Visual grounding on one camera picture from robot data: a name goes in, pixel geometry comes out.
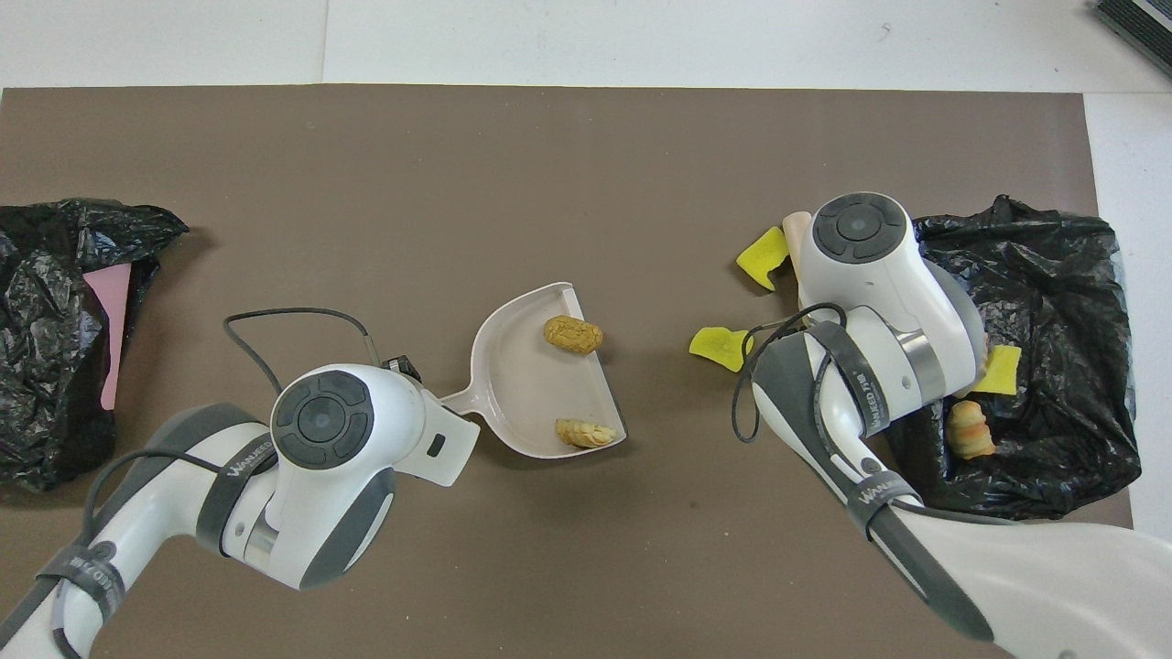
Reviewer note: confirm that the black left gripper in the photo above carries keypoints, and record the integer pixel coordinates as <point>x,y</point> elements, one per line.
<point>401,369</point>

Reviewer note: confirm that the beige plastic dustpan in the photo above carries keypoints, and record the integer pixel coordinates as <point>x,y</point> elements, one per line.
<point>522,384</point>

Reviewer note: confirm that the brown nugget foam toy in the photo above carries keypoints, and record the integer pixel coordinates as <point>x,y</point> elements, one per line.
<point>572,335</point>

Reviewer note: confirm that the orange striped bread slice toy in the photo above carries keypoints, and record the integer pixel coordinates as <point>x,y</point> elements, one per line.
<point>586,433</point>

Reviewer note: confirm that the notched yellow sponge piece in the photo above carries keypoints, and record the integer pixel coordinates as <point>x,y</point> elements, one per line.
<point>762,256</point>

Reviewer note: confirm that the pale bun foam toy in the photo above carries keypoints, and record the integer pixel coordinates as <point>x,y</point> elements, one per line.
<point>971,430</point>

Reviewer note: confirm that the small yellow sponge wedge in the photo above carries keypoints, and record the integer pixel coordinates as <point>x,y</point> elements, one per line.
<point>1000,371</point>

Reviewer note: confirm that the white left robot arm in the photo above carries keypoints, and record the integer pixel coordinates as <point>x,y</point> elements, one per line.
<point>403,430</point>

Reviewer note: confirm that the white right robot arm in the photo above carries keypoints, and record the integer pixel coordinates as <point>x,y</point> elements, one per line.
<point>879,275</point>

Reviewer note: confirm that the black bag bin with board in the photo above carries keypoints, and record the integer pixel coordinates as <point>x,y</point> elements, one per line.
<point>46,394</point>

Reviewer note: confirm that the black trash bag bin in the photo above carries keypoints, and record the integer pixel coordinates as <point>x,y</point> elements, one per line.
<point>1071,302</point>

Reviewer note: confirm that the brown table mat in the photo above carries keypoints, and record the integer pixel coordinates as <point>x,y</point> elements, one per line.
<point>586,137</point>

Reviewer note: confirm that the pink flat board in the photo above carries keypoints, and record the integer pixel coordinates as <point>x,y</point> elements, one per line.
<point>108,311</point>

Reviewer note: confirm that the dark ribbed panel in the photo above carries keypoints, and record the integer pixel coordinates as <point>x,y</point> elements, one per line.
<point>1144,23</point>

